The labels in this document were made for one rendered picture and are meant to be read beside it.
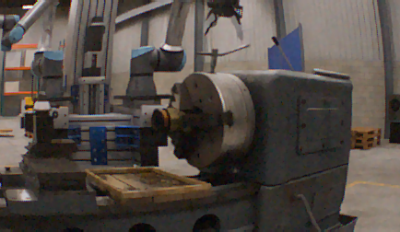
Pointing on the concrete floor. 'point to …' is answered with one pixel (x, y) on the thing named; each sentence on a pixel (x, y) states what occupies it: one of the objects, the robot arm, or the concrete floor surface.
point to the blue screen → (294, 47)
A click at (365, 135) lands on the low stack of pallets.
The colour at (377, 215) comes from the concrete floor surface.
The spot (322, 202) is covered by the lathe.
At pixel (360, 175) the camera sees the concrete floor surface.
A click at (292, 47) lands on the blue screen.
